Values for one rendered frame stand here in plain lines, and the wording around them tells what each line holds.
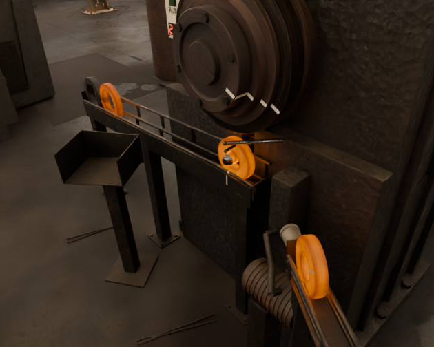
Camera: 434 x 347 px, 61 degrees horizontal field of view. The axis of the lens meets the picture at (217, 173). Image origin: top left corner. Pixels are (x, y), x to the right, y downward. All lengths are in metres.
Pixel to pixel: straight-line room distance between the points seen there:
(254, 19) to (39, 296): 1.57
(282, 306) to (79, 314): 1.02
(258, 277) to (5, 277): 1.39
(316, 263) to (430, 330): 1.04
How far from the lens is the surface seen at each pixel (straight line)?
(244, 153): 1.21
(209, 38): 1.02
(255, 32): 0.96
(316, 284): 0.93
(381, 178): 1.05
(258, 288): 1.19
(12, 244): 2.35
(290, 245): 1.04
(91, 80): 2.09
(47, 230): 2.35
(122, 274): 1.95
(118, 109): 1.90
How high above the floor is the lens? 1.44
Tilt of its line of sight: 35 degrees down
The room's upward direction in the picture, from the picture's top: 2 degrees counter-clockwise
